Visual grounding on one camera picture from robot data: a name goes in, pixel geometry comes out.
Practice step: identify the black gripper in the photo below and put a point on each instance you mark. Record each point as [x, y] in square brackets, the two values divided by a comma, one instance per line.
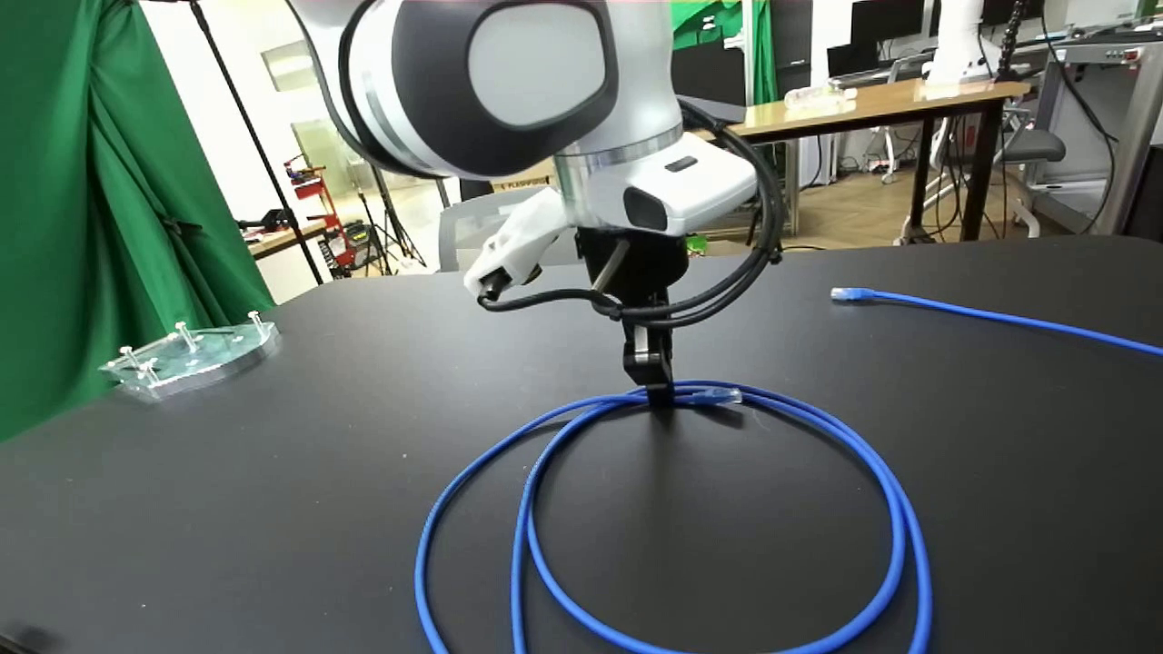
[628, 284]

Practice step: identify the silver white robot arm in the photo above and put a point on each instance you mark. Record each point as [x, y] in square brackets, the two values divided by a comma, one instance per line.
[484, 88]

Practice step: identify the long wooden desk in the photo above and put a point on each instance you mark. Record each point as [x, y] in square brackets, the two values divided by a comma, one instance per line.
[898, 101]

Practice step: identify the clear acrylic plate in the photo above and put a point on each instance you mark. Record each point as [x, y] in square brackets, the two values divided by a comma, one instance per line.
[190, 358]

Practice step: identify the green backdrop curtain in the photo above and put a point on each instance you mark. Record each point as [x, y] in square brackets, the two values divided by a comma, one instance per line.
[111, 220]

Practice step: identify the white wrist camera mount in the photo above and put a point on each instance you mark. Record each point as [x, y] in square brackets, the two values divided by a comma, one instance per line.
[517, 243]

